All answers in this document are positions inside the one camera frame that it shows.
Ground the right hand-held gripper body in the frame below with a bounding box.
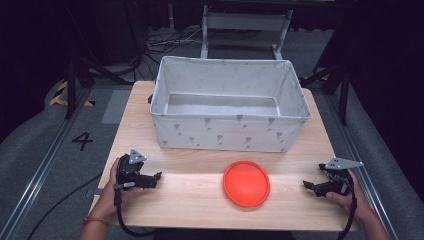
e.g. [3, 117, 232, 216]
[317, 156, 365, 198]

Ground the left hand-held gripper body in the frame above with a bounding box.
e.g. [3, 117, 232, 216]
[114, 148, 158, 192]

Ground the person's left hand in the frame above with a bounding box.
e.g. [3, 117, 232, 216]
[89, 157, 145, 220]

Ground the person's right hand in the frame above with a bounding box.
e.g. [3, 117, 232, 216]
[325, 168, 378, 224]

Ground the red round plastic plate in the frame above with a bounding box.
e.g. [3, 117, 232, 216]
[222, 160, 271, 209]

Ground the grey printed fabric storage box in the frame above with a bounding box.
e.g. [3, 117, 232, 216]
[149, 55, 313, 153]

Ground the black tripod stand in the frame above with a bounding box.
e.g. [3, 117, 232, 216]
[62, 0, 143, 121]
[299, 49, 355, 128]

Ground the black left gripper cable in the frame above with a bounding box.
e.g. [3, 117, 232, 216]
[113, 183, 158, 238]

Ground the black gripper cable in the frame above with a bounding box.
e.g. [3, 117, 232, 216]
[113, 183, 158, 238]
[335, 170, 358, 240]

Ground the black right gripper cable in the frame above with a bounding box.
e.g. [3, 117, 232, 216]
[335, 170, 358, 240]

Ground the metal floor rail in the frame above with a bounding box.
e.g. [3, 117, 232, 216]
[324, 93, 401, 240]
[0, 87, 93, 240]

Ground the red string bracelet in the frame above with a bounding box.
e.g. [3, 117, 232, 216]
[81, 216, 110, 228]

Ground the thin black floor cable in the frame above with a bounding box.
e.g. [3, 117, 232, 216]
[25, 172, 104, 240]

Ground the bundle of floor cables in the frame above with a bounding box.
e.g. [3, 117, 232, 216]
[142, 25, 205, 69]

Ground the grey metal frame stand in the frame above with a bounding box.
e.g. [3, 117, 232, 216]
[199, 4, 295, 61]

